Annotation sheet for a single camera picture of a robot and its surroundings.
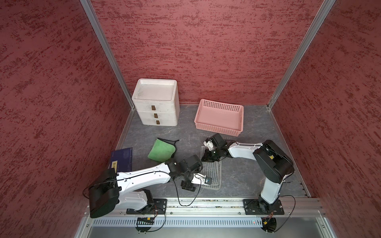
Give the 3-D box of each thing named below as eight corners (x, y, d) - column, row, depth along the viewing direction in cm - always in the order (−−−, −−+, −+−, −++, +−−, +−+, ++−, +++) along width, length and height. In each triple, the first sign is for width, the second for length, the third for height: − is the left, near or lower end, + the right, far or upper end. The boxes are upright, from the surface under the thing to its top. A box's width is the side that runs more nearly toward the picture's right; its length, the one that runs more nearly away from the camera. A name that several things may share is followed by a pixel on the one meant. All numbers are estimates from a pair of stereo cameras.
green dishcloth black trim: (148, 159, 92) (147, 156, 90) (158, 138, 102) (157, 135, 99) (171, 164, 90) (170, 162, 88) (178, 143, 100) (178, 140, 97)
